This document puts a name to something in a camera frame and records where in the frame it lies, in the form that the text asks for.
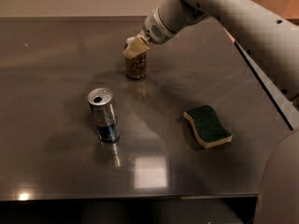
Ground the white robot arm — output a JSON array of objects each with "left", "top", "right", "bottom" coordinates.
[{"left": 123, "top": 0, "right": 299, "bottom": 224}]

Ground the green yellow sponge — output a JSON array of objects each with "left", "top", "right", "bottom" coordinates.
[{"left": 183, "top": 105, "right": 233, "bottom": 149}]

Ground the silver blue redbull can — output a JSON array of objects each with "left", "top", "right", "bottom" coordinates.
[{"left": 87, "top": 88, "right": 120, "bottom": 142}]

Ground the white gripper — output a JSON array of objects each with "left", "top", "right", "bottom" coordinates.
[{"left": 123, "top": 8, "right": 175, "bottom": 60}]

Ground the orange soda can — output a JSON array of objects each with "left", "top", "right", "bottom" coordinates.
[{"left": 125, "top": 52, "right": 147, "bottom": 79}]

